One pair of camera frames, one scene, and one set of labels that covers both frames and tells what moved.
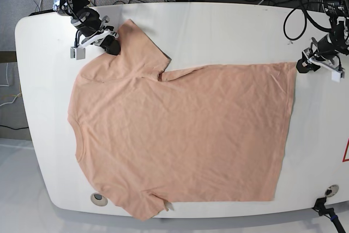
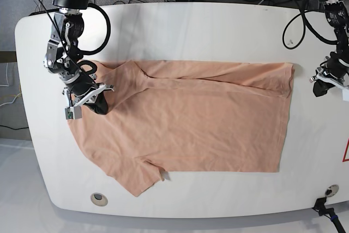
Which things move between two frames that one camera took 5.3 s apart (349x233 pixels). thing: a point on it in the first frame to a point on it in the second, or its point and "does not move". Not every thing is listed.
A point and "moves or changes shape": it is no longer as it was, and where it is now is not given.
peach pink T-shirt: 206,135 moves or changes shape
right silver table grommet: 331,190 does not move
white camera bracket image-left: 78,52 to 73,111
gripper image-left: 88,22 to 78,82
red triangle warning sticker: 347,159 does not move
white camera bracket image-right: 337,74 to 337,83
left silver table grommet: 99,199 does not move
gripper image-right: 325,49 to 336,69
